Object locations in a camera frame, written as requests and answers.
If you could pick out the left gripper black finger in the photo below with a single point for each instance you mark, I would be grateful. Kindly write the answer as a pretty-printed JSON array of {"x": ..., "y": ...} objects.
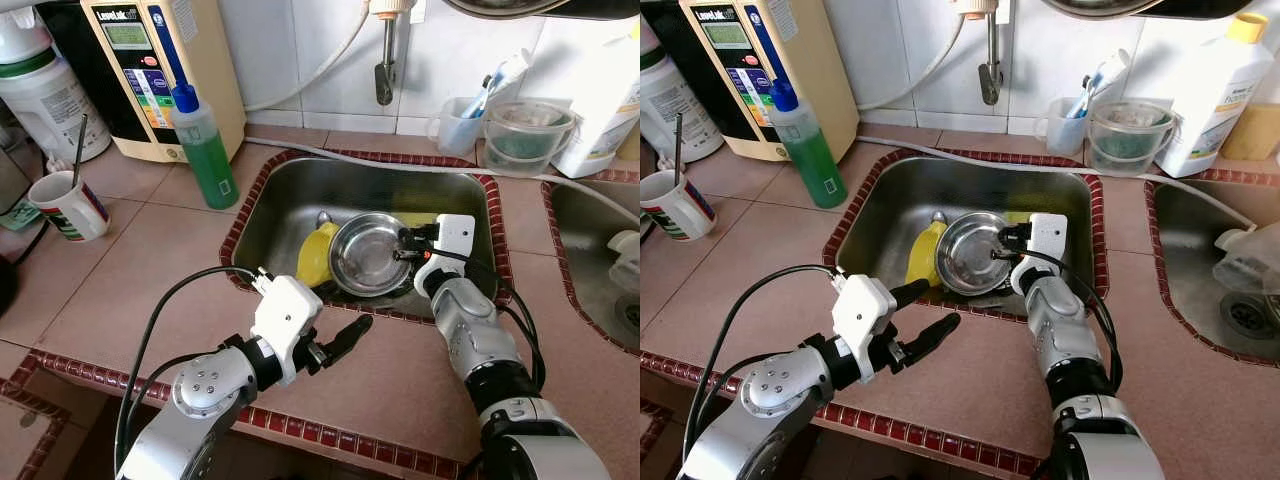
[
  {"x": 935, "y": 338},
  {"x": 908, "y": 294},
  {"x": 350, "y": 337}
]

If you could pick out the yellow plastic bowl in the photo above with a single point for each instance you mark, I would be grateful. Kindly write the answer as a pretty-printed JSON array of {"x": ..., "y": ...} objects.
[
  {"x": 315, "y": 260},
  {"x": 922, "y": 262}
]

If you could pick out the steel utensil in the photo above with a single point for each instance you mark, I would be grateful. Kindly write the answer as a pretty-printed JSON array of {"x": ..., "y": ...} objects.
[
  {"x": 937, "y": 217},
  {"x": 322, "y": 217}
]

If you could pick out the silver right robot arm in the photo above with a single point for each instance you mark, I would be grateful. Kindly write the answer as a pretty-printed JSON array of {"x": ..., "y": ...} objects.
[
  {"x": 470, "y": 330},
  {"x": 1055, "y": 330}
]

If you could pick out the steel sink basin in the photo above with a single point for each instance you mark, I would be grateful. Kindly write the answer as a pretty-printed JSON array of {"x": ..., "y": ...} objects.
[
  {"x": 1190, "y": 230},
  {"x": 890, "y": 190},
  {"x": 290, "y": 190},
  {"x": 590, "y": 215}
]

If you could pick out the clear toothbrush cup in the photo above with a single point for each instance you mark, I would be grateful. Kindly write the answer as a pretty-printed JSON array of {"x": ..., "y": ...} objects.
[
  {"x": 455, "y": 130},
  {"x": 1060, "y": 130}
]

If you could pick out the small clear plastic bucket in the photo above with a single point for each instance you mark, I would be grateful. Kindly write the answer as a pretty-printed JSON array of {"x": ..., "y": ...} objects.
[
  {"x": 525, "y": 150},
  {"x": 1130, "y": 150}
]

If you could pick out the blue toothbrush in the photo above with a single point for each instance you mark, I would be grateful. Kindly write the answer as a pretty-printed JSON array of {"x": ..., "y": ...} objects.
[
  {"x": 1085, "y": 98},
  {"x": 485, "y": 98}
]

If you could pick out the green dish soap bottle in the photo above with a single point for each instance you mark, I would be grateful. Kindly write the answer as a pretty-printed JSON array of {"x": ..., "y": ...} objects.
[
  {"x": 210, "y": 160},
  {"x": 815, "y": 160}
]

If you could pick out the thin white tube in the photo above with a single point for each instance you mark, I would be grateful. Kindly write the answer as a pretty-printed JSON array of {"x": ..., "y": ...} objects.
[
  {"x": 925, "y": 75},
  {"x": 320, "y": 75}
]

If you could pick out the white toothbrush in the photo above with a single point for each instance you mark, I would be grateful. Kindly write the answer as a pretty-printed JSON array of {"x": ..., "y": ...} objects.
[
  {"x": 1112, "y": 70},
  {"x": 512, "y": 70}
]

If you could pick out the clear plastic bag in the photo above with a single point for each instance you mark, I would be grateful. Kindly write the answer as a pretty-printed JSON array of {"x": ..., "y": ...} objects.
[
  {"x": 625, "y": 255},
  {"x": 1250, "y": 260}
]

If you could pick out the white detergent bottle yellow cap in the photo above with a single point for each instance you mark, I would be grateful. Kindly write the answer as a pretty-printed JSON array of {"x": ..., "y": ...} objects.
[
  {"x": 1210, "y": 100},
  {"x": 600, "y": 100}
]

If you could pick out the beige tap valve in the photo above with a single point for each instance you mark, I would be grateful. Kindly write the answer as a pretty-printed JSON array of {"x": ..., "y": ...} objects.
[
  {"x": 392, "y": 8},
  {"x": 977, "y": 8}
]

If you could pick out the mustard yellow scrub block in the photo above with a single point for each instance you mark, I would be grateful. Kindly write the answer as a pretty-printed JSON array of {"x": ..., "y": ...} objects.
[
  {"x": 1252, "y": 135},
  {"x": 630, "y": 140}
]

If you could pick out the white striped mug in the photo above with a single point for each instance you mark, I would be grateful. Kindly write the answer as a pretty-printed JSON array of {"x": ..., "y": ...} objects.
[
  {"x": 685, "y": 210},
  {"x": 75, "y": 210}
]

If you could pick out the beige water ionizer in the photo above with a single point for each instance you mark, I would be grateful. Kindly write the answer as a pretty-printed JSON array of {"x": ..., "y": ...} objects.
[
  {"x": 210, "y": 60},
  {"x": 820, "y": 60}
]

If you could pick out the hanging steel wok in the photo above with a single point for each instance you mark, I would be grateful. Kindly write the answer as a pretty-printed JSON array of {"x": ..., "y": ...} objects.
[
  {"x": 500, "y": 6},
  {"x": 1100, "y": 6}
]

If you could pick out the dark stirring stick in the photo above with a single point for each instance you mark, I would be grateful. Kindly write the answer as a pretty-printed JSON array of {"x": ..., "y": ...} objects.
[
  {"x": 79, "y": 150},
  {"x": 678, "y": 150}
]

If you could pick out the white plastic jar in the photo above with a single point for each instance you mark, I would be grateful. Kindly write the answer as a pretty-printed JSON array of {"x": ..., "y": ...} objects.
[
  {"x": 55, "y": 110},
  {"x": 680, "y": 110}
]

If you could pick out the hanging black pan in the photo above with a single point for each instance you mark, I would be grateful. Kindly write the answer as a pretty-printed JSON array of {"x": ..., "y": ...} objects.
[
  {"x": 1220, "y": 8},
  {"x": 600, "y": 8}
]

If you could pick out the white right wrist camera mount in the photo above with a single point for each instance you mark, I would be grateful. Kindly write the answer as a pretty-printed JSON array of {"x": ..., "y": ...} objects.
[
  {"x": 1048, "y": 240},
  {"x": 455, "y": 240}
]

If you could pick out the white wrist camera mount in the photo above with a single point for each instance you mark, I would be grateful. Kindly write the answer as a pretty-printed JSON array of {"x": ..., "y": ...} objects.
[
  {"x": 455, "y": 240},
  {"x": 862, "y": 315},
  {"x": 285, "y": 315},
  {"x": 1048, "y": 240}
]

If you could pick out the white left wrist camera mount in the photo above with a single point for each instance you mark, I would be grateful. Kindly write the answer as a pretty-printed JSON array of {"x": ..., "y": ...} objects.
[
  {"x": 285, "y": 315},
  {"x": 862, "y": 315}
]

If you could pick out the chrome wall tap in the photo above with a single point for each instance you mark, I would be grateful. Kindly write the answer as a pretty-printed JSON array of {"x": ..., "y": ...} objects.
[
  {"x": 386, "y": 70},
  {"x": 991, "y": 70}
]

